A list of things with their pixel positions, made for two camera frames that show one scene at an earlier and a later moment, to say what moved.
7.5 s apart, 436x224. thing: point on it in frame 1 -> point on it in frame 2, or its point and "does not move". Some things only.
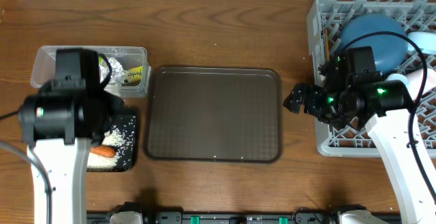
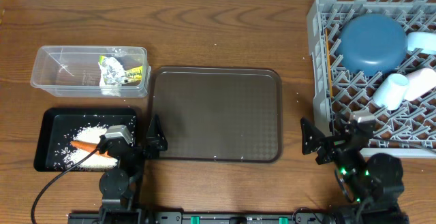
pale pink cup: x=415 y=80 does not move
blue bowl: x=389 y=52 does not move
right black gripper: x=311 y=106 -> x=309 y=146
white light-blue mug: x=425 y=41 does not move
